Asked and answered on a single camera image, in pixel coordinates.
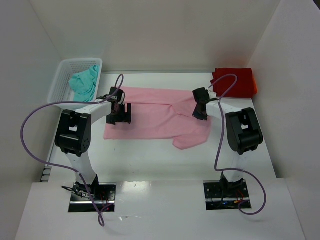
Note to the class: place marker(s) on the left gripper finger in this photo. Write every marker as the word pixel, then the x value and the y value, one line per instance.
pixel 112 119
pixel 124 113

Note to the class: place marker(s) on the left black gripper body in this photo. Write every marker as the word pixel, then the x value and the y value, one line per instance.
pixel 121 117

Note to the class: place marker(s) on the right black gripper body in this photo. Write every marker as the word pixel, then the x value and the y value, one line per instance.
pixel 200 113

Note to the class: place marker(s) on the pink polo shirt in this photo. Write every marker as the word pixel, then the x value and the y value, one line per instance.
pixel 158 114

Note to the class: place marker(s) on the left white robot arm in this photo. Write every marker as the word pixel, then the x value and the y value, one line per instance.
pixel 73 135

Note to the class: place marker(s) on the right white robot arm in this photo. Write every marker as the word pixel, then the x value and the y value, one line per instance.
pixel 242 131

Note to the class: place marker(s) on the teal t shirt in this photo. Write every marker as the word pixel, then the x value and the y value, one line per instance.
pixel 84 84

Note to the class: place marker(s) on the red folded t shirt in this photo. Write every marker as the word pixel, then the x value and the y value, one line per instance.
pixel 244 88

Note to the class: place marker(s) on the white plastic basket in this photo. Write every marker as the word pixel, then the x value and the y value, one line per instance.
pixel 61 92

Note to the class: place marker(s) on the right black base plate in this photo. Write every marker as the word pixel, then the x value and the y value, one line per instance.
pixel 218 199

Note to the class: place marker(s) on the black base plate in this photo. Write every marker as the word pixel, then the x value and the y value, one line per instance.
pixel 104 198
pixel 218 199

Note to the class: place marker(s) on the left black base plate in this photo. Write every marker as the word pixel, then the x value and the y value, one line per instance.
pixel 104 198

